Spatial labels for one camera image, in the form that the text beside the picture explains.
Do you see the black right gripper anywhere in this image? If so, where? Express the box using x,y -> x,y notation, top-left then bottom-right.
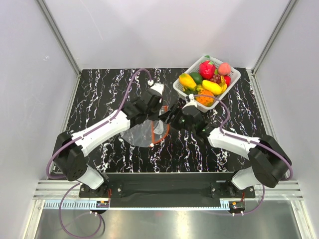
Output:
159,103 -> 195,134

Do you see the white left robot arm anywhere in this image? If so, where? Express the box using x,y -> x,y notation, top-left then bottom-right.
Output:
52,84 -> 163,197

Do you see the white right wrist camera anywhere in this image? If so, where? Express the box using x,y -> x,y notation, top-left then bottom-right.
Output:
182,94 -> 197,109

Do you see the purple grape bunch toy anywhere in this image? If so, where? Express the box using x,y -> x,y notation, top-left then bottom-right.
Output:
210,74 -> 221,84

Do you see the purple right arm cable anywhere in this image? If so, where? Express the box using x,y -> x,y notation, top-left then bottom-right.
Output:
189,94 -> 294,216

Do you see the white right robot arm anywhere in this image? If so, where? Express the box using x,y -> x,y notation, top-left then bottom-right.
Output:
159,104 -> 292,198

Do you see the yellow banana toy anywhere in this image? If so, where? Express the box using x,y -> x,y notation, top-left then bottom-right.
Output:
219,75 -> 227,94

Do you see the white plastic basket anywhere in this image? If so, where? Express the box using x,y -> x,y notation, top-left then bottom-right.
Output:
173,55 -> 241,113

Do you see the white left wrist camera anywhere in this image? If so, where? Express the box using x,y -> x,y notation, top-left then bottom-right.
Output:
148,80 -> 164,97

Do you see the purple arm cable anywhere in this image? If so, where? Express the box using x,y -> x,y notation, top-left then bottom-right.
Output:
45,68 -> 153,237
189,94 -> 294,216

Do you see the red dragon fruit toy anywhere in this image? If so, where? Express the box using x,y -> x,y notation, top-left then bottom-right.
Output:
199,60 -> 216,79

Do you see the yellow orange papaya toy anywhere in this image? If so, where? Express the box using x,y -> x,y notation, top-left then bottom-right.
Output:
179,73 -> 197,90

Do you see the green avocado toy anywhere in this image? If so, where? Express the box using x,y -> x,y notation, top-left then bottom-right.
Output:
189,72 -> 203,85

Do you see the white slotted cable duct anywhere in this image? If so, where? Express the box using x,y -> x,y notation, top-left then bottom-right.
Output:
43,200 -> 110,210

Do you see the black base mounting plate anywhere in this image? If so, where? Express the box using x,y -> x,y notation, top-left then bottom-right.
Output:
79,172 -> 256,210

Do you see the orange pineapple toy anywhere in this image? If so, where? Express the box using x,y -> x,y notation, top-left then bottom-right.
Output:
195,89 -> 214,107

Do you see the red strawberry toy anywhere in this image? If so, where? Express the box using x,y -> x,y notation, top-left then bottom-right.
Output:
224,75 -> 231,87

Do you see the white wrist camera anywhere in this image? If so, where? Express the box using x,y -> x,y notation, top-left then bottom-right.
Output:
182,94 -> 197,109
148,80 -> 164,97

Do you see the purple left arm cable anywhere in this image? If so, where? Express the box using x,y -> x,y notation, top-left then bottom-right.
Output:
45,68 -> 153,237

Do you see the clear zip top bag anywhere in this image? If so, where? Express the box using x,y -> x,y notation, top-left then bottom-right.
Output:
120,105 -> 169,147

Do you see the pink peach toy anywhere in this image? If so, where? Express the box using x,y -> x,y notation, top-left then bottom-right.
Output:
218,62 -> 231,76

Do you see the aluminium frame rail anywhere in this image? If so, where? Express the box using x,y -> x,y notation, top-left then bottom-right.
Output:
254,181 -> 305,200

